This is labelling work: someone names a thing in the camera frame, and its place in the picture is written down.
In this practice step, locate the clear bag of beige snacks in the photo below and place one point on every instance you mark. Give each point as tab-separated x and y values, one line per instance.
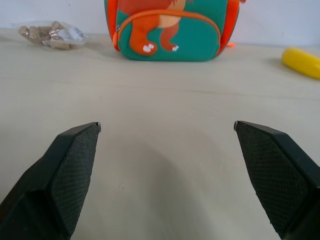
51	35

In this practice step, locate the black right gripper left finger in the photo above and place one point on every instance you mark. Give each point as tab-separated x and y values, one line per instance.
60	180

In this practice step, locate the green orange dinosaur backpack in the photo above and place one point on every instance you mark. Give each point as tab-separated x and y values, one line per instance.
172	32

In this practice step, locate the yellow banana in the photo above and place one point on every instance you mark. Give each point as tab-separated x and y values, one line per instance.
301	62

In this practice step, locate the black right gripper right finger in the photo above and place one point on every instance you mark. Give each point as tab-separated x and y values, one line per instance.
277	175

